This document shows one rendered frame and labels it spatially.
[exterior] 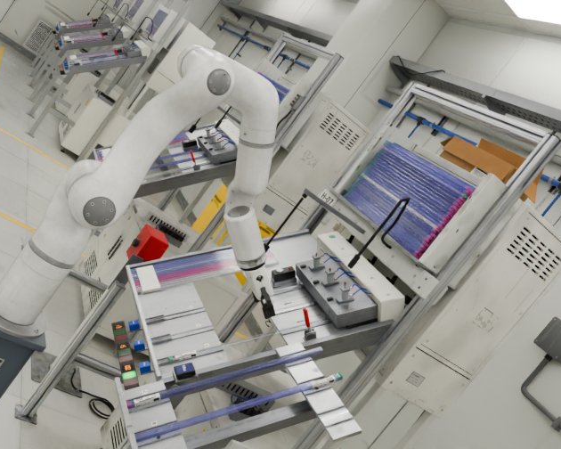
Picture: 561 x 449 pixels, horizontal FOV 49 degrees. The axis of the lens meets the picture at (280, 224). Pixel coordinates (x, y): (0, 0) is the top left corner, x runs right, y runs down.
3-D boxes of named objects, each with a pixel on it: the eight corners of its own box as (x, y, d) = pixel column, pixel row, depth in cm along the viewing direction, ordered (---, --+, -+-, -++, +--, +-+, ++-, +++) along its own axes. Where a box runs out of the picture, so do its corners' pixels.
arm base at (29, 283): (-30, 320, 138) (15, 255, 136) (-28, 278, 154) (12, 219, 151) (47, 348, 148) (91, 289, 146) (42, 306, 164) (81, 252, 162)
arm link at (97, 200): (93, 217, 154) (102, 247, 141) (53, 190, 148) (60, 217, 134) (230, 69, 152) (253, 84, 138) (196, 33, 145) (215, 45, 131)
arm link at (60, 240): (29, 254, 140) (88, 169, 138) (26, 220, 156) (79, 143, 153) (76, 275, 147) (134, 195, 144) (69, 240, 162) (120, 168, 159)
